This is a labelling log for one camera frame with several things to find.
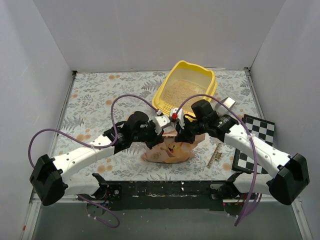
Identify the pink cat litter bag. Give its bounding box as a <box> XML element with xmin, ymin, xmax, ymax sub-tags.
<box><xmin>140</xmin><ymin>130</ymin><xmax>206</xmax><ymax>164</ymax></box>

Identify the yellow plastic litter box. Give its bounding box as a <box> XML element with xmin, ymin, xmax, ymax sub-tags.
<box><xmin>152</xmin><ymin>60</ymin><xmax>218</xmax><ymax>115</ymax></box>

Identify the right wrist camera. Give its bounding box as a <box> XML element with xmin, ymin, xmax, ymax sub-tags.
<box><xmin>169</xmin><ymin>107</ymin><xmax>185</xmax><ymax>129</ymax></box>

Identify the gold brown bookmark strip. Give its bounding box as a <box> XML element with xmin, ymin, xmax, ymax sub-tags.
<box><xmin>207</xmin><ymin>143</ymin><xmax>222</xmax><ymax>168</ymax></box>

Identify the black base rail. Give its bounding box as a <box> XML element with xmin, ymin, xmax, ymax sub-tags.
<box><xmin>77</xmin><ymin>180</ymin><xmax>258</xmax><ymax>211</ymax></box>

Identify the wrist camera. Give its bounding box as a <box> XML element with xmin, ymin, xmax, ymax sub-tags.
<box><xmin>169</xmin><ymin>107</ymin><xmax>185</xmax><ymax>129</ymax></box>
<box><xmin>152</xmin><ymin>110</ymin><xmax>171</xmax><ymax>135</ymax></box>

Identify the silver metal scoop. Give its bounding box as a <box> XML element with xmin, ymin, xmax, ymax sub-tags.
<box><xmin>214</xmin><ymin>97</ymin><xmax>236</xmax><ymax>116</ymax></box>

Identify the floral patterned table mat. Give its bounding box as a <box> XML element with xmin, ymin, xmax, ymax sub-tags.
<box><xmin>61</xmin><ymin>70</ymin><xmax>260</xmax><ymax>181</ymax></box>

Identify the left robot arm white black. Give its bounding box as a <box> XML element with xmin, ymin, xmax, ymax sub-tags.
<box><xmin>29</xmin><ymin>111</ymin><xmax>170</xmax><ymax>206</ymax></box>

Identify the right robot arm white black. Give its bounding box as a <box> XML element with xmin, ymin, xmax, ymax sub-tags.
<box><xmin>169</xmin><ymin>99</ymin><xmax>310</xmax><ymax>205</ymax></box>

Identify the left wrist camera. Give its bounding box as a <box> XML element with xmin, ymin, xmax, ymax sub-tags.
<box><xmin>152</xmin><ymin>110</ymin><xmax>171</xmax><ymax>135</ymax></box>

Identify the black white checkerboard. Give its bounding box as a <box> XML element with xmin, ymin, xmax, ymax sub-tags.
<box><xmin>231</xmin><ymin>114</ymin><xmax>276</xmax><ymax>175</ymax></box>

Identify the purple cable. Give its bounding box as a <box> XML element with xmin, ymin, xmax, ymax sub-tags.
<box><xmin>27</xmin><ymin>94</ymin><xmax>161</xmax><ymax>229</ymax></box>
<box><xmin>174</xmin><ymin>93</ymin><xmax>263</xmax><ymax>227</ymax></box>

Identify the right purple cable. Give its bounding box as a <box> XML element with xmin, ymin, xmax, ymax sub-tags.
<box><xmin>174</xmin><ymin>93</ymin><xmax>263</xmax><ymax>227</ymax></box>

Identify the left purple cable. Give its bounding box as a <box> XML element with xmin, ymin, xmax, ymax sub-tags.
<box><xmin>27</xmin><ymin>94</ymin><xmax>161</xmax><ymax>229</ymax></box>

